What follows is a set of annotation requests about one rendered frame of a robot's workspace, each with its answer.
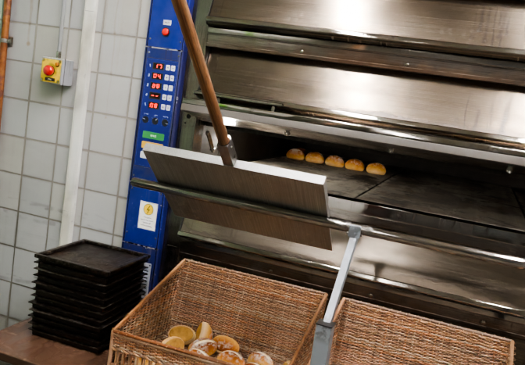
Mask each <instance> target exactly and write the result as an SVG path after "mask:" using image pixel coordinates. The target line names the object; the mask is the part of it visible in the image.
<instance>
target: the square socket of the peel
mask: <svg viewBox="0 0 525 365"><path fill-rule="evenodd" d="M229 139H230V141H229V143H228V144H227V145H220V144H219V142H218V143H217V148H218V150H219V153H220V156H221V159H222V161H223V165H228V166H234V164H235V163H236V161H237V158H238V157H237V154H236V151H235V148H234V144H233V141H232V138H229Z"/></svg>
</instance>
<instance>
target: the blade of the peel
mask: <svg viewBox="0 0 525 365"><path fill-rule="evenodd" d="M142 151H143V153H144V154H145V157H146V159H147V160H148V163H149V165H150V167H151V168H152V171H153V173H154V175H155V177H156V179H157V181H158V182H161V183H165V184H171V185H176V186H180V187H184V188H191V189H194V190H199V191H206V192H210V193H214V194H218V195H225V196H229V197H233V198H236V199H244V200H248V201H252V202H258V203H262V204H267V205H271V206H277V207H281V208H285V209H293V210H297V211H300V212H304V213H311V214H316V215H320V216H326V217H330V214H329V204H328V194H327V177H325V176H320V175H315V174H308V173H303V172H299V171H295V170H287V169H283V168H279V167H274V166H267V165H262V164H258V163H250V162H245V161H241V160H237V161H236V163H235V164H234V166H228V165H223V161H222V159H221V157H220V156H212V155H208V154H204V153H199V152H192V151H187V150H183V149H175V148H171V147H166V146H161V145H154V144H150V143H146V144H145V146H144V148H143V149H142ZM164 195H165V196H166V199H167V201H168V203H169V204H170V207H171V209H172V211H173V213H174V215H175V216H181V217H184V218H188V219H192V220H198V221H201V222H206V223H209V224H215V225H219V226H223V227H229V228H233V229H236V230H240V231H247V232H250V233H254V234H260V235H264V236H267V237H271V238H277V239H281V240H285V241H289V242H295V243H298V244H302V245H308V246H312V247H316V248H320V249H326V250H330V251H333V250H332V243H331V232H330V228H327V227H321V226H316V225H312V224H306V223H302V222H298V221H294V220H287V219H284V218H279V217H275V216H269V215H265V214H261V213H254V212H250V211H247V210H243V209H236V208H232V207H228V206H221V205H217V204H213V203H210V202H203V201H199V200H195V199H189V198H185V197H180V196H177V195H170V194H166V193H164Z"/></svg>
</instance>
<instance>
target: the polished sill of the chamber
mask: <svg viewBox="0 0 525 365"><path fill-rule="evenodd" d="M327 194H328V204H329V208H333V209H339V210H344V211H348V212H352V213H359V214H363V215H367V216H375V217H379V218H383V219H387V220H394V221H398V222H403V223H406V224H413V225H417V226H421V227H429V228H433V229H437V230H441V231H448V232H452V233H456V234H464V235H468V236H472V237H475V238H483V239H487V240H491V241H495V242H502V243H506V244H510V245H518V246H522V247H525V231H518V230H513V229H509V228H505V227H498V226H493V225H489V224H482V223H478V222H473V221H469V220H461V219H457V218H453V217H449V216H442V215H437V214H433V213H425V212H421V211H417V210H413V209H405V208H401V207H397V206H389V205H385V204H381V203H377V202H369V201H365V200H361V199H354V198H349V197H345V196H340V195H333V194H329V193H327Z"/></svg>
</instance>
